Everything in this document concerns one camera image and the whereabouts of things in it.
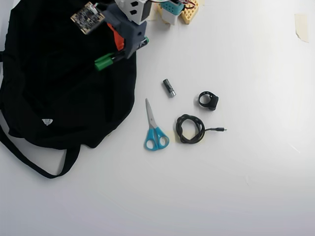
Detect grey blue gripper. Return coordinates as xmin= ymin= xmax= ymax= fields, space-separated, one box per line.
xmin=101 ymin=5 xmax=148 ymax=59

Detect green capped black marker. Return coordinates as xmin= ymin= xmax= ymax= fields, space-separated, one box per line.
xmin=94 ymin=36 xmax=151 ymax=72

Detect black fabric bag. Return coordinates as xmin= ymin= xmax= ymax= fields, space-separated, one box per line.
xmin=0 ymin=0 xmax=138 ymax=180

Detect black cylindrical battery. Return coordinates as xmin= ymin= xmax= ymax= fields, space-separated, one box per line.
xmin=161 ymin=78 xmax=177 ymax=98

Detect yellow perforated block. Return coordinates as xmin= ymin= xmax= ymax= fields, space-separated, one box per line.
xmin=180 ymin=0 xmax=200 ymax=25

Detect beige masking tape patch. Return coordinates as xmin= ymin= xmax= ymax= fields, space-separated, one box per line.
xmin=169 ymin=129 xmax=198 ymax=144

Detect beige masking tape strip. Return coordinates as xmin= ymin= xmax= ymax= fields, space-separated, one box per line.
xmin=294 ymin=13 xmax=310 ymax=44

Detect bare camera circuit board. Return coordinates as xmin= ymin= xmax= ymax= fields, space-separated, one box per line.
xmin=70 ymin=1 xmax=105 ymax=36

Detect blue handled scissors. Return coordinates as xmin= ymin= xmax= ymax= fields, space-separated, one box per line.
xmin=143 ymin=98 xmax=170 ymax=151

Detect black ring clip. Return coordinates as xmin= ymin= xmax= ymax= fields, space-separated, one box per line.
xmin=198 ymin=90 xmax=220 ymax=111

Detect coiled black usb cable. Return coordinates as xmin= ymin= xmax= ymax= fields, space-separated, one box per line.
xmin=175 ymin=113 xmax=229 ymax=145

